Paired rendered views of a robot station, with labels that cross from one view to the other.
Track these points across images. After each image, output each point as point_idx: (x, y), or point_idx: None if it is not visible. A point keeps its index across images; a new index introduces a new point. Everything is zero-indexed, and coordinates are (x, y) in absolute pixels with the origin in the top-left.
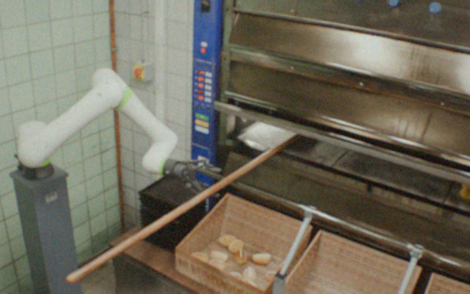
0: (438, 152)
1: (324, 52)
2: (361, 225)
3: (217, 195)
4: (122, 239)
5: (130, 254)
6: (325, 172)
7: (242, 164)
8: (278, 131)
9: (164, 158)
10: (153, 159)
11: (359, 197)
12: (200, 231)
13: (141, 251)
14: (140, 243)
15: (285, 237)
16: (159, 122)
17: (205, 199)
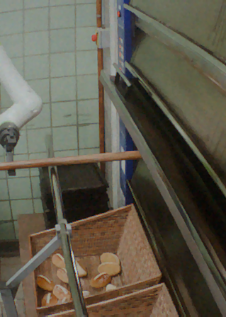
0: (224, 197)
1: (167, 11)
2: (184, 294)
3: (11, 174)
4: (30, 216)
5: (18, 230)
6: None
7: (145, 168)
8: None
9: (5, 120)
10: None
11: None
12: (73, 233)
13: (30, 233)
14: (39, 227)
15: (144, 278)
16: (20, 81)
17: (102, 201)
